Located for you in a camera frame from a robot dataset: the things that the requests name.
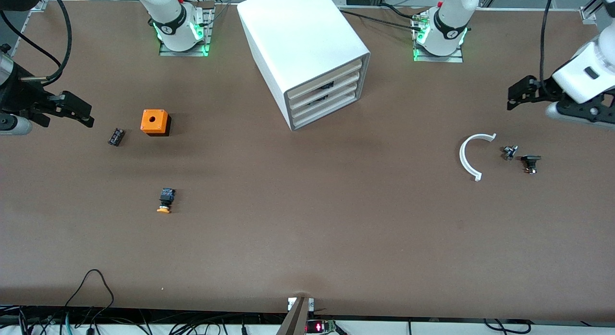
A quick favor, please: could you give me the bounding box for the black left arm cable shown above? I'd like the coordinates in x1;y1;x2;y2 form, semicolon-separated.
540;0;558;85

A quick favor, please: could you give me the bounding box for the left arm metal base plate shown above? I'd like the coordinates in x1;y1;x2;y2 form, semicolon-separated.
412;13;464;63

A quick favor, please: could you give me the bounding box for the white curved plastic bracket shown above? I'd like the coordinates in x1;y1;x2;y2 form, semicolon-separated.
459;133;497;182

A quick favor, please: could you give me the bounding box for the orange mushroom push button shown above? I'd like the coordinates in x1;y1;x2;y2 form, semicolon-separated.
156;187;176;214

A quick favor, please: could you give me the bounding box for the black button mounting collar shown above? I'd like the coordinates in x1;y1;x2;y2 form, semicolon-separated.
521;155;542;175

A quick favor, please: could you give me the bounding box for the empty white drawer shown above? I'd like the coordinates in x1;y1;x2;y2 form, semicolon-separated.
293;92;361;129

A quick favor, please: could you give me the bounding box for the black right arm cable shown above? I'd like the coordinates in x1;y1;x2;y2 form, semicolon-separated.
0;0;73;86

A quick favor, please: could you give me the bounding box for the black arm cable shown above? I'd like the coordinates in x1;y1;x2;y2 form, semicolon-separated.
0;0;73;86
540;0;558;85

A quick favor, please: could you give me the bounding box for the small device with red display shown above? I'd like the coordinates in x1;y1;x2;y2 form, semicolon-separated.
307;319;338;334

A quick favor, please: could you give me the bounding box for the white drawer holding green button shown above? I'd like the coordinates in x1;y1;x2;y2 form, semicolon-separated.
291;82;361;120

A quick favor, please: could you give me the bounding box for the aluminium frame profile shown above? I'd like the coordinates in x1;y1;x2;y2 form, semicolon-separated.
579;0;607;24
9;0;49;54

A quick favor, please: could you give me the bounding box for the orange button enclosure box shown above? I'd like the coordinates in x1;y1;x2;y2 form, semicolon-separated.
140;109;172;136

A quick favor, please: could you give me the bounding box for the black cable on table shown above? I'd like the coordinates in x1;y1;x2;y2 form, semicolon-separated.
339;10;425;32
380;3;425;21

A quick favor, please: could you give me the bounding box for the white drawer cabinet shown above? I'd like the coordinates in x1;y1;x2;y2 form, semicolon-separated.
237;0;371;131

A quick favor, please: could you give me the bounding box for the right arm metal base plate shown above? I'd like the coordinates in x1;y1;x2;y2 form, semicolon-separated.
159;3;213;57

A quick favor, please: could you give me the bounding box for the thin black looped cable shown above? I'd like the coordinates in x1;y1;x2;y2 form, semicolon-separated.
65;269;116;310

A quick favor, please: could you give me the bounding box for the white drawer holding orange button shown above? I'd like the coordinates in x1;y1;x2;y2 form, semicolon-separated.
287;58;363;101

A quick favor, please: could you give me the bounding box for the white drawer holding red button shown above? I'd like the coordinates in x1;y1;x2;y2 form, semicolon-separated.
289;72;362;111

